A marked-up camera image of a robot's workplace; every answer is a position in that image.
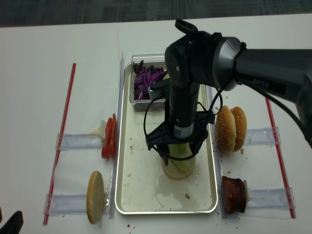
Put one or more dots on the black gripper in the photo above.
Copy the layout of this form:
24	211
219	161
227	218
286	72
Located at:
162	135

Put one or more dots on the green lettuce leaf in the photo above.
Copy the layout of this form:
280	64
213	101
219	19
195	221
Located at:
180	150

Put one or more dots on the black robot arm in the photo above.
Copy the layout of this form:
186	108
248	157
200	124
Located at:
284	76

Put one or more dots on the rear tomato slice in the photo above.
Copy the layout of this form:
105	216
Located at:
111	148

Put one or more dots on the tomato slice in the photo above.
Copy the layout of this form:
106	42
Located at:
111	148
108	132

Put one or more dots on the stack of meat patties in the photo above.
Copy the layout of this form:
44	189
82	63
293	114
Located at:
234	194

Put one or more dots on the green lettuce pile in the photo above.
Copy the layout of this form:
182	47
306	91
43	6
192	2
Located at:
166	76

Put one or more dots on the front tomato slice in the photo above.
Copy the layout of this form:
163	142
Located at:
108	132

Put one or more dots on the white tomato pusher block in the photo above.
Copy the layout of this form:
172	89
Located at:
100	130

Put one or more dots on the bun base on tray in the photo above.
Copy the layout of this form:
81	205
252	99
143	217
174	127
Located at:
179	169

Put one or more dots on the front sesame bun top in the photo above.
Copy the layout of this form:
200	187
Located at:
225	130

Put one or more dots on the sesame bun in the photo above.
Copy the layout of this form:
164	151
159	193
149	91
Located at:
225	130
241	127

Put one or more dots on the metal serving tray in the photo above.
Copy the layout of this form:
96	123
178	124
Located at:
142	187

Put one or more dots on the rear sesame bun top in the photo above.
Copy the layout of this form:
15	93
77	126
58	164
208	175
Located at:
241	127

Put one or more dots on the white patty pusher block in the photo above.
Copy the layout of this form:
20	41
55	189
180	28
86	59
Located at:
247	191

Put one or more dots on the purple cabbage pieces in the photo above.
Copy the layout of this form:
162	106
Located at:
143	78

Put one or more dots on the clear plastic salad container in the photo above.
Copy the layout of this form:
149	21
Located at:
157	60

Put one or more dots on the right red strip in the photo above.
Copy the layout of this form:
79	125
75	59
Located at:
281	161

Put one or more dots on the red strip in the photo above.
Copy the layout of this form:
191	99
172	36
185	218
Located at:
62	128
281	161

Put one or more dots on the upright bun base left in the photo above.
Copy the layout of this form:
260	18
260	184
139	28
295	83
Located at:
95	197

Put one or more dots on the left red strip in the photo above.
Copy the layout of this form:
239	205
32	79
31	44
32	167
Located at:
62	128

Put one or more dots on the black object bottom left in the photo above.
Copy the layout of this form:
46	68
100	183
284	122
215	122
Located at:
14	224

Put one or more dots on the clear bun top holder rail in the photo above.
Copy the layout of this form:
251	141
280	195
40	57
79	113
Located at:
264	136

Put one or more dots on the clear patty holder rail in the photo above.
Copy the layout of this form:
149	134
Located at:
269	199

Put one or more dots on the clear tomato holder rail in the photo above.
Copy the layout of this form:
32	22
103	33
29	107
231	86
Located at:
78	141

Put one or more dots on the clear bun base holder rail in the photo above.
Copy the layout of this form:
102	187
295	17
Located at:
65	205

